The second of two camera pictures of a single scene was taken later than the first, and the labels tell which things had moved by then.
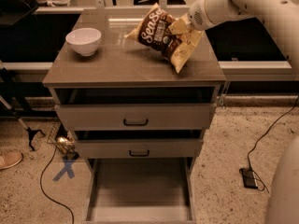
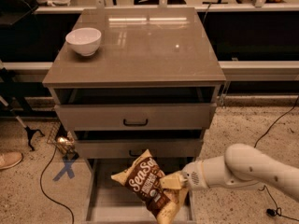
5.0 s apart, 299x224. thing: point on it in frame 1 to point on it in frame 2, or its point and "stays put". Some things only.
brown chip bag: [154, 32] to [141, 178]
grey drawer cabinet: [136, 120] stays put
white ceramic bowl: [84, 40] stays put
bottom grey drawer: [140, 190] stays put
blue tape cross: [67, 169] stays put
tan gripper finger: [178, 27] to [174, 181]
